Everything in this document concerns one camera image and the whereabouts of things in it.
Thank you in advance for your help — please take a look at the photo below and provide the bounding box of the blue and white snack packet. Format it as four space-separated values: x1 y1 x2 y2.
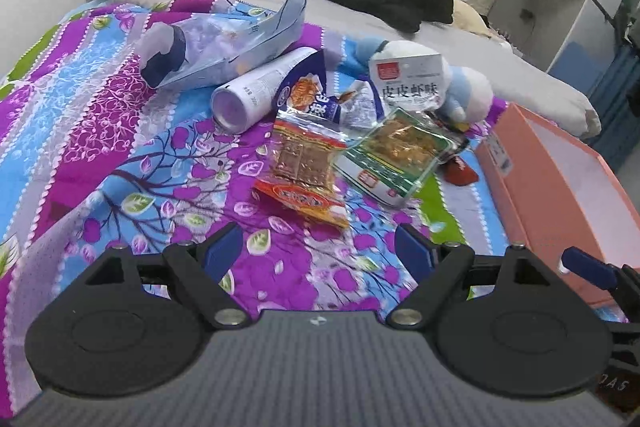
276 52 386 130

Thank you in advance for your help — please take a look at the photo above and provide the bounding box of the green snack packet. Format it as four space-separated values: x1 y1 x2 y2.
332 107 471 208

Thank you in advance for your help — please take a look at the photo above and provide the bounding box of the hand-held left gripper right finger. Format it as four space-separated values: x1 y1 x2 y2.
387 222 566 330

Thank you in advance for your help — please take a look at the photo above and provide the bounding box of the white and blue plush toy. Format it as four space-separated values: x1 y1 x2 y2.
355 38 495 132

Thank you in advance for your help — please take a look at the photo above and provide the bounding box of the orange cracker snack packet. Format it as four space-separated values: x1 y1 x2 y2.
252 114 351 230

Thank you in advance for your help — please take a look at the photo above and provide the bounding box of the dark red snack packet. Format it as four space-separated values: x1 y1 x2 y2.
439 152 480 186

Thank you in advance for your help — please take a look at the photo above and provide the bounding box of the floral purple bedsheet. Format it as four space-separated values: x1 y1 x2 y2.
0 0 631 413

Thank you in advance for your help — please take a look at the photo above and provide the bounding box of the white labelled snack packet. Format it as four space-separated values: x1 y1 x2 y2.
369 52 448 110

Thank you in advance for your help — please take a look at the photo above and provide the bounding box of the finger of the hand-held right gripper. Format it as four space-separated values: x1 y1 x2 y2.
560 246 640 308

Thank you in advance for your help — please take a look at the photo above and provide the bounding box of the beige pillow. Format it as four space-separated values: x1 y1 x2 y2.
450 0 493 35

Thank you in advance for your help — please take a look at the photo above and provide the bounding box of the pink cardboard box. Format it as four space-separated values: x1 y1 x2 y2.
472 103 640 308

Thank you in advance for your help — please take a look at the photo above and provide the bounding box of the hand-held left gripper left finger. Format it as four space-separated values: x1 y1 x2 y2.
75 222 251 330

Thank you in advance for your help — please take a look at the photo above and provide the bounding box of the white cylindrical bottle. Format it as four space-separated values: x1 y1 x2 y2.
210 47 321 130

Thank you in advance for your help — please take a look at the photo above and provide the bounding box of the light blue plastic bag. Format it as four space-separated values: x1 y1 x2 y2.
140 0 318 90

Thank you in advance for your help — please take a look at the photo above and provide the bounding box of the blue ribbed panel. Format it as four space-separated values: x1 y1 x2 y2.
587 42 640 158

